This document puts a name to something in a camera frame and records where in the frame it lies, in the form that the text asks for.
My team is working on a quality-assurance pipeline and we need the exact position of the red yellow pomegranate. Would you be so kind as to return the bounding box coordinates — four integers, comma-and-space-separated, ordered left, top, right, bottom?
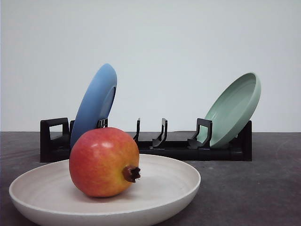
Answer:
69, 127, 141, 197

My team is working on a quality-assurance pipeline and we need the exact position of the black plastic dish rack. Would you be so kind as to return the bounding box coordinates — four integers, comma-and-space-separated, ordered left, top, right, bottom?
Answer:
40, 118, 253, 162

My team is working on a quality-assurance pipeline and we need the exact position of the white plate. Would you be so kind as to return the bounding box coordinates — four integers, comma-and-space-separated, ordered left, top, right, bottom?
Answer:
9, 154, 201, 226

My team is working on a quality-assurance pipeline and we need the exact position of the blue plate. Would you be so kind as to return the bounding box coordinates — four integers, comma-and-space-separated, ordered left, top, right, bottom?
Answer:
70, 63, 118, 148

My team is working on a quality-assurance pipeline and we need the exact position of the green plate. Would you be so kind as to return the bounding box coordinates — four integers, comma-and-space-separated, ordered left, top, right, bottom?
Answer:
197, 72, 261, 148

